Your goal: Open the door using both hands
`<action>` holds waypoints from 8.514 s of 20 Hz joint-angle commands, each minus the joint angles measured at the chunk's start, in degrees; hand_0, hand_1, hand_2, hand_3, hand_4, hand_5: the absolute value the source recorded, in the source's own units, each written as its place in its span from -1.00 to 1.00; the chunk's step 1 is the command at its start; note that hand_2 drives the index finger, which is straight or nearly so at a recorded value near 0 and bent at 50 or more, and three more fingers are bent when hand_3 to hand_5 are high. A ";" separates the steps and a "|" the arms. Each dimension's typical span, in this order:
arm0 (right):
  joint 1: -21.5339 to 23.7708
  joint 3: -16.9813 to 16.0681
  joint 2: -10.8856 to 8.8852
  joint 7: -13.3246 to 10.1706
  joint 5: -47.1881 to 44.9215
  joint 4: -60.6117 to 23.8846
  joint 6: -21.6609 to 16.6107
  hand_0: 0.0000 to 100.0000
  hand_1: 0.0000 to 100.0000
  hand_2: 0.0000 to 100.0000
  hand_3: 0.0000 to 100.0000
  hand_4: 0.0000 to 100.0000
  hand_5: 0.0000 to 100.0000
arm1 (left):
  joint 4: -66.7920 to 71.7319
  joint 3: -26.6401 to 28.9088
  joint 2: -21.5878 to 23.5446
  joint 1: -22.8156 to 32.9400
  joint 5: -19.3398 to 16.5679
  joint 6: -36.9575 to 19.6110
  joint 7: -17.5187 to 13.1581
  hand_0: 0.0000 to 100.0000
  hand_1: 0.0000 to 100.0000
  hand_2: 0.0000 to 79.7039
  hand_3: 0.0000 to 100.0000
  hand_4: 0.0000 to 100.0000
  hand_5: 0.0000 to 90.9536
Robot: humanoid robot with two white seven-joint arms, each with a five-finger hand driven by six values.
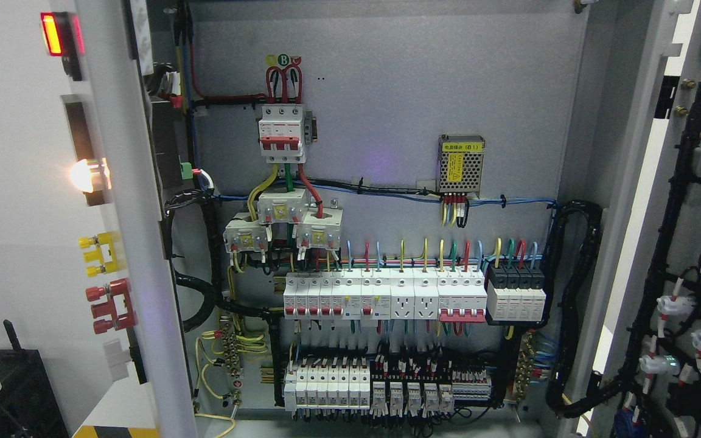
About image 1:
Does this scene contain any red terminal connector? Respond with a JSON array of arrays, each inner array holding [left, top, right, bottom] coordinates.
[[85, 278, 137, 335]]

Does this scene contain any white current transformer group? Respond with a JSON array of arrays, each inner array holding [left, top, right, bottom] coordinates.
[[223, 188, 343, 255]]

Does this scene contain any red three-pole main breaker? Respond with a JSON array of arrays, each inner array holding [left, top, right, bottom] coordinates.
[[258, 103, 306, 164]]

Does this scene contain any black left cable conduit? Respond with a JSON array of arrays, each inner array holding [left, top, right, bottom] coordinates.
[[164, 189, 284, 408]]

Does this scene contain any yellow terminal connector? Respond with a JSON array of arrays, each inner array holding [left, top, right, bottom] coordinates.
[[78, 232, 127, 277]]

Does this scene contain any brass ground terminal bar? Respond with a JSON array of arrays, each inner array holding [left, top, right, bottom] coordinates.
[[512, 330, 536, 406]]

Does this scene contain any black box on left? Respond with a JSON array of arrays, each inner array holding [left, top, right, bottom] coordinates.
[[0, 319, 69, 437]]

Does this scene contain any grey cabinet door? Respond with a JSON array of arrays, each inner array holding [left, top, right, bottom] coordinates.
[[48, 1, 197, 437], [576, 0, 701, 438]]

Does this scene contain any white socket module row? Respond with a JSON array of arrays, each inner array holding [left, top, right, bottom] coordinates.
[[389, 267, 439, 321]]

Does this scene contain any perforated metal power supply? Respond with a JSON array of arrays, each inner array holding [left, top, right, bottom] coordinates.
[[436, 134, 485, 194]]

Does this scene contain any white rotary selector switch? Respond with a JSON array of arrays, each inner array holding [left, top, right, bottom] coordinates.
[[103, 328, 148, 384]]

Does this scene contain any white glowing indicator lamp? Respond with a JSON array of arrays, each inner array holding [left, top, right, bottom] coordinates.
[[70, 158, 111, 207]]

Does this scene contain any black right cable conduit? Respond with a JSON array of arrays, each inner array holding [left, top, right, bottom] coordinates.
[[540, 201, 604, 419]]

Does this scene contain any white small breaker row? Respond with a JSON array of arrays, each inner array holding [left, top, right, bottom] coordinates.
[[283, 268, 392, 326]]

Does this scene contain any red four-pole circuit breaker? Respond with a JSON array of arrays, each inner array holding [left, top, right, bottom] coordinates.
[[437, 271, 487, 322]]

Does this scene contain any black cable conduit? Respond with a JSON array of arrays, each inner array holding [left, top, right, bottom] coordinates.
[[540, 201, 604, 419], [164, 189, 284, 408]]

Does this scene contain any black digital power meter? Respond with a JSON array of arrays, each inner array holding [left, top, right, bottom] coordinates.
[[61, 94, 97, 160]]

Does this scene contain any white lower breaker row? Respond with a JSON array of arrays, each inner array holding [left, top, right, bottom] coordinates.
[[284, 356, 372, 412]]

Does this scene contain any black relay terminal row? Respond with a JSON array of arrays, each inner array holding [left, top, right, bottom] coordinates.
[[368, 347, 497, 421]]

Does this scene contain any red indicator light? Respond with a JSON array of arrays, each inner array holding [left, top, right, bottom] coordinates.
[[41, 12, 85, 82]]

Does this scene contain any black surge protector module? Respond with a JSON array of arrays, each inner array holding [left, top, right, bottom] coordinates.
[[486, 264, 547, 326]]

